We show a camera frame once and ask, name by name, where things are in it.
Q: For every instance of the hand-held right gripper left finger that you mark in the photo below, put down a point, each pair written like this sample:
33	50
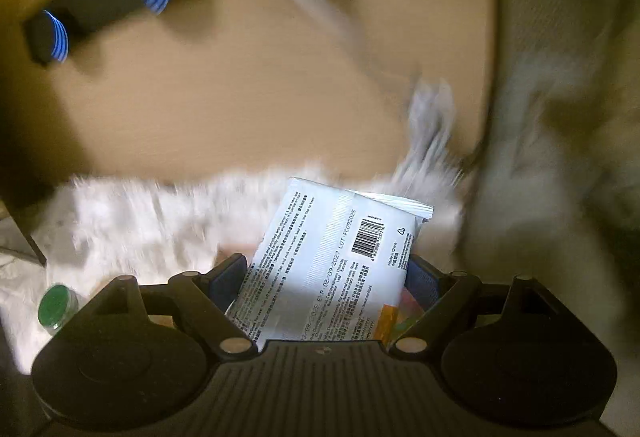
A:
226	284

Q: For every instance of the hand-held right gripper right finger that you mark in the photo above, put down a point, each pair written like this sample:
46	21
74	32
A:
420	284

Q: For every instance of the white wet wipes pack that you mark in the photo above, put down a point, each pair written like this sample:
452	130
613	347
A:
325	262

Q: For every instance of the white fringed blanket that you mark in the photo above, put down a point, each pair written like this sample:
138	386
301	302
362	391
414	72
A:
140	227

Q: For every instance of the green lid jar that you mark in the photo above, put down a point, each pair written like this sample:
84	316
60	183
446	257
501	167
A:
56	309

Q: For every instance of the black device with blue lights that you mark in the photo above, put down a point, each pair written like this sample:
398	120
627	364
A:
100	12

